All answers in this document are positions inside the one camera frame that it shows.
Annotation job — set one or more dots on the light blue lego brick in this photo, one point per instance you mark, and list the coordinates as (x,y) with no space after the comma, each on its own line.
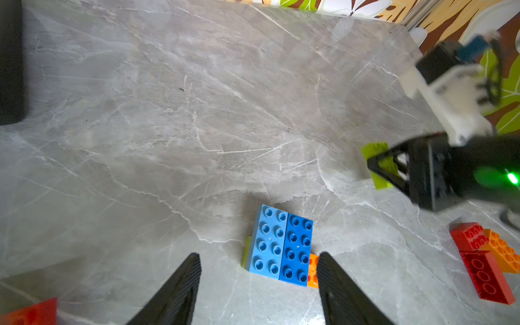
(267,243)

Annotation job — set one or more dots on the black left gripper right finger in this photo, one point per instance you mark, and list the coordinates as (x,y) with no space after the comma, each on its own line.
(342,299)

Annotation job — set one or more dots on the aluminium frame post right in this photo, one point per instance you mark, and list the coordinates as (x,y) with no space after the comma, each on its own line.
(418,13)

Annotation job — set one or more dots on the orange upturned lego brick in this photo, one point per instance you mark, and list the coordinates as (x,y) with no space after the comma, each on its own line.
(312,280)

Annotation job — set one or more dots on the dark blue upturned lego brick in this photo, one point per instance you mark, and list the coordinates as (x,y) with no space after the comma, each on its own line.
(297,250)

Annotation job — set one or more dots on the long orange lego brick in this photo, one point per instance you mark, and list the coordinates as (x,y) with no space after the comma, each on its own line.
(506,257)

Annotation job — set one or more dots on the lime green lego brick front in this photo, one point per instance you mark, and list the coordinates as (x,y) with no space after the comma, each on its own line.
(244,262)

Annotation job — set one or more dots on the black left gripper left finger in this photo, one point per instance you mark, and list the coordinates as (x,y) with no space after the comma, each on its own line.
(175,301)

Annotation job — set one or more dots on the black plastic tool case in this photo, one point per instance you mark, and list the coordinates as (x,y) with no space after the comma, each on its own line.
(13,108)

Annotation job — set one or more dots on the long red lego brick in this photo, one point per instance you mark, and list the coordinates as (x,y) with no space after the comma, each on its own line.
(488,279)

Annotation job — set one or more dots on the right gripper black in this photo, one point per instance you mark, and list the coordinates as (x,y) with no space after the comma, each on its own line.
(469,159)

